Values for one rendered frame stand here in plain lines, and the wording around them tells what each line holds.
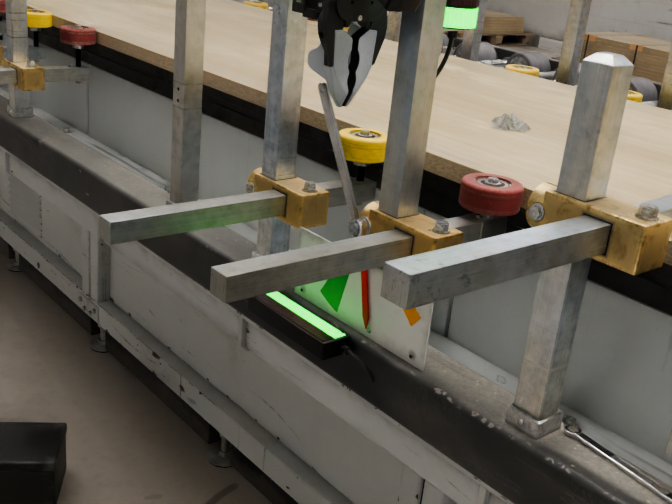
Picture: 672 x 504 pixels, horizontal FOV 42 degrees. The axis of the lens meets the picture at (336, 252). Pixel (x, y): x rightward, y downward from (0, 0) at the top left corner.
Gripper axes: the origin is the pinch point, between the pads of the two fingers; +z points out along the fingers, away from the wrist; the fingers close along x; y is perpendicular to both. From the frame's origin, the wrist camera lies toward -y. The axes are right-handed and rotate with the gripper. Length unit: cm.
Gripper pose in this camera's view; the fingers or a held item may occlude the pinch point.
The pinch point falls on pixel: (346, 96)
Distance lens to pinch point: 101.9
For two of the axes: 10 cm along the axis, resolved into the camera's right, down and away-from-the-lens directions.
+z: -1.0, 9.3, 3.6
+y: -6.3, -3.4, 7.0
